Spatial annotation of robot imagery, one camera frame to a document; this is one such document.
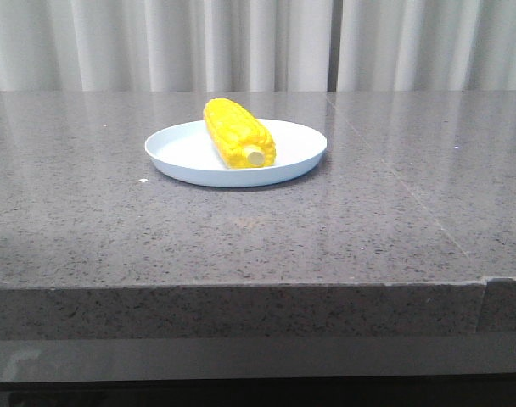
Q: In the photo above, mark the yellow corn cob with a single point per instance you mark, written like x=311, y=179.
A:
x=242, y=141

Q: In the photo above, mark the light blue round plate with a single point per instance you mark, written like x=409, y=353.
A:
x=186, y=153

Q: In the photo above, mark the white pleated curtain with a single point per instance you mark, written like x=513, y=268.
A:
x=257, y=45

